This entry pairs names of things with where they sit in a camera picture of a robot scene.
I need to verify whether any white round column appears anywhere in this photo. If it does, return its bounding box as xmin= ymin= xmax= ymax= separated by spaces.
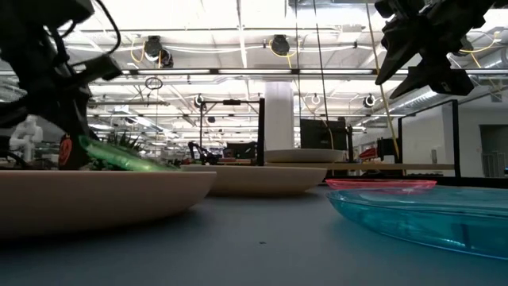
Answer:
xmin=264 ymin=81 xmax=295 ymax=151

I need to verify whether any blue table mat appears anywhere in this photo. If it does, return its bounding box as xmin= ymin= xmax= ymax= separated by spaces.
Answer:
xmin=0 ymin=184 xmax=508 ymax=286

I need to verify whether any cream plate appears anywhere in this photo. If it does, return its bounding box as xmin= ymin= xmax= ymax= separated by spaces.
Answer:
xmin=180 ymin=164 xmax=329 ymax=196

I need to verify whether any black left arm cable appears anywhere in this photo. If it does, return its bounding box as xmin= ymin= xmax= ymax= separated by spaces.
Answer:
xmin=93 ymin=0 xmax=122 ymax=56

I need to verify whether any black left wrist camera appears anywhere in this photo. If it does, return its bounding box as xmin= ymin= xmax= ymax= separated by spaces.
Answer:
xmin=71 ymin=54 xmax=123 ymax=83

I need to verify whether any green transparent plate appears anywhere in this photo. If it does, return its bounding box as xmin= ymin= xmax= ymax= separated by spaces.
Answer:
xmin=78 ymin=134 xmax=178 ymax=172

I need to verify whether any black background frame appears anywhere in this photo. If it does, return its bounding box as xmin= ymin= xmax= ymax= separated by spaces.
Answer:
xmin=198 ymin=98 xmax=261 ymax=160

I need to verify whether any black table frame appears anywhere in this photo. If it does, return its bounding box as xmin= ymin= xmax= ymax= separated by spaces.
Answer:
xmin=434 ymin=176 xmax=508 ymax=188

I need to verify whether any long yellow cable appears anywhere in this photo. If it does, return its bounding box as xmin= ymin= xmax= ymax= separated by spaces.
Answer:
xmin=364 ymin=0 xmax=401 ymax=157

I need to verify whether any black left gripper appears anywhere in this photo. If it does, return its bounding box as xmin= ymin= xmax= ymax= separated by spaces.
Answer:
xmin=37 ymin=79 xmax=95 ymax=171

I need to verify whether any cyan transparent plate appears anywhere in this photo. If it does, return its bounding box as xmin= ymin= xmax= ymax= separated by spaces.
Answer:
xmin=325 ymin=186 xmax=508 ymax=261

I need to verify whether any black monitor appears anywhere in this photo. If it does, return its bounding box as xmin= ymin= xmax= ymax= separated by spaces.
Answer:
xmin=300 ymin=118 xmax=349 ymax=151

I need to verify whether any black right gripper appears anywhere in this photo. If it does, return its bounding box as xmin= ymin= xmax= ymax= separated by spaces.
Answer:
xmin=375 ymin=0 xmax=475 ymax=99

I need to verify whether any grey door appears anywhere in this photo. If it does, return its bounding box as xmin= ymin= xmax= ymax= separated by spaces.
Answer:
xmin=479 ymin=124 xmax=508 ymax=179

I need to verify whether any black equipment box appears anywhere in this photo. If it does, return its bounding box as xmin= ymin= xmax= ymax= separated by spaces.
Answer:
xmin=223 ymin=141 xmax=257 ymax=160

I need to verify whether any long black cable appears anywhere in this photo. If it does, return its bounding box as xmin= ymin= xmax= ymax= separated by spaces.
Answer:
xmin=312 ymin=0 xmax=331 ymax=120

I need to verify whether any white robot figure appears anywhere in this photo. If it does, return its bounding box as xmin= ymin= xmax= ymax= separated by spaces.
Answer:
xmin=8 ymin=114 xmax=44 ymax=160

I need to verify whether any pink transparent plate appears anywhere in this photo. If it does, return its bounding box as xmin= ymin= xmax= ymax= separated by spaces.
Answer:
xmin=325 ymin=178 xmax=437 ymax=191

